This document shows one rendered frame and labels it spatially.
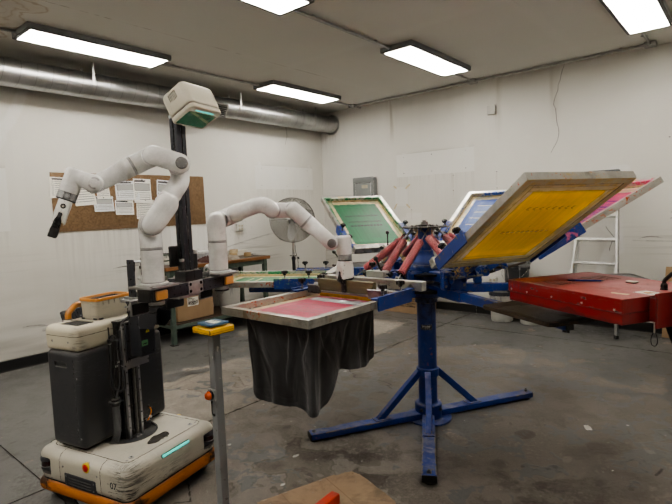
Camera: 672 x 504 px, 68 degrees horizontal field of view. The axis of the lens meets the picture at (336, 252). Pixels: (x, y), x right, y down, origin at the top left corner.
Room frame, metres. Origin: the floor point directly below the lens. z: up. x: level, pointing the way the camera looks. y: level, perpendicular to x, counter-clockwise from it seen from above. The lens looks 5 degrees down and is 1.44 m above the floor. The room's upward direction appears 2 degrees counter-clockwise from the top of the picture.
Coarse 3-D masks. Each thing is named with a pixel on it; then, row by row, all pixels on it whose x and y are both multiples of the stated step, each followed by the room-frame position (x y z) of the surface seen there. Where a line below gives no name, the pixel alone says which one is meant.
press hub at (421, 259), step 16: (432, 224) 3.34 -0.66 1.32; (416, 256) 3.27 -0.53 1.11; (432, 256) 3.24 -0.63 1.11; (432, 304) 3.24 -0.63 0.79; (432, 320) 3.24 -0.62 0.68; (432, 336) 3.24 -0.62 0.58; (432, 352) 3.23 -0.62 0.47; (416, 368) 3.30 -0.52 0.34; (432, 368) 3.23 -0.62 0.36; (432, 384) 3.23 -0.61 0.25; (416, 400) 3.32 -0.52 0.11; (432, 400) 3.23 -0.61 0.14; (448, 416) 3.26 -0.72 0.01
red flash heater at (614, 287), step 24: (528, 288) 2.04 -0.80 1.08; (552, 288) 1.92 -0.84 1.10; (576, 288) 1.87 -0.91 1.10; (600, 288) 1.85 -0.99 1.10; (624, 288) 1.83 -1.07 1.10; (648, 288) 1.81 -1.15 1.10; (576, 312) 1.81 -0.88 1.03; (600, 312) 1.71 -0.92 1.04; (624, 312) 1.63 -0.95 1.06; (648, 312) 1.67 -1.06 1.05
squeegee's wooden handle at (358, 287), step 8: (320, 280) 2.75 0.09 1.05; (328, 280) 2.71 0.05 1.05; (336, 280) 2.67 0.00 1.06; (352, 280) 2.62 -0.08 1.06; (320, 288) 2.75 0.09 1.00; (328, 288) 2.71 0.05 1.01; (336, 288) 2.67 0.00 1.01; (352, 288) 2.60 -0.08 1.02; (360, 288) 2.56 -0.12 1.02; (368, 288) 2.53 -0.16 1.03
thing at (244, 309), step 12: (252, 300) 2.52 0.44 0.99; (264, 300) 2.54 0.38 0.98; (276, 300) 2.60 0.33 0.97; (288, 300) 2.67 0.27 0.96; (228, 312) 2.34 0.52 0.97; (240, 312) 2.28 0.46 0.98; (252, 312) 2.23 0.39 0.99; (264, 312) 2.20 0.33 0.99; (336, 312) 2.14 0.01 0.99; (348, 312) 2.20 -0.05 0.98; (360, 312) 2.27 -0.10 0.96; (288, 324) 2.08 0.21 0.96; (300, 324) 2.03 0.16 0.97; (312, 324) 2.02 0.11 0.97; (324, 324) 2.07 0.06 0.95
